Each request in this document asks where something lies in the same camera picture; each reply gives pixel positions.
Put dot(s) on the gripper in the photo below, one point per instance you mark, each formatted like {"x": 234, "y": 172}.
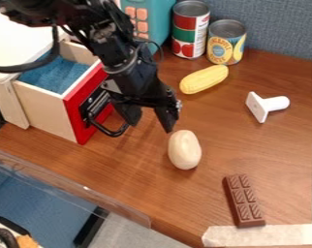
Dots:
{"x": 139, "y": 79}

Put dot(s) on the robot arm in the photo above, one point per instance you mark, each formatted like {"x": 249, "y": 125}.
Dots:
{"x": 94, "y": 25}

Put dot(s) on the drawer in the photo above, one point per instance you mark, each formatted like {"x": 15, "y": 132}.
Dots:
{"x": 61, "y": 93}

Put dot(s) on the beige toy potato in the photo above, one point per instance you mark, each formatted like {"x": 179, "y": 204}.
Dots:
{"x": 184, "y": 149}

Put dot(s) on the yellow toy corn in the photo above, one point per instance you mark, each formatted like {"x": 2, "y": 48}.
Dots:
{"x": 204, "y": 79}

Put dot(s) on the red tomato can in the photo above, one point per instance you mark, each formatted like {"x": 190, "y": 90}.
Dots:
{"x": 189, "y": 29}

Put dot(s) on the teal toy phone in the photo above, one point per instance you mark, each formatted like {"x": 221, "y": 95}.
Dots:
{"x": 147, "y": 19}

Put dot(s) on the yellow pineapple can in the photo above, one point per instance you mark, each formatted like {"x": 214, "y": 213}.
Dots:
{"x": 226, "y": 42}

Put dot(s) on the white toy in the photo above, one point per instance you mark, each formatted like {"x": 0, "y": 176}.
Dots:
{"x": 264, "y": 105}

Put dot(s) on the brown toy chocolate bar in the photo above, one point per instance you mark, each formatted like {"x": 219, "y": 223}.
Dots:
{"x": 244, "y": 200}

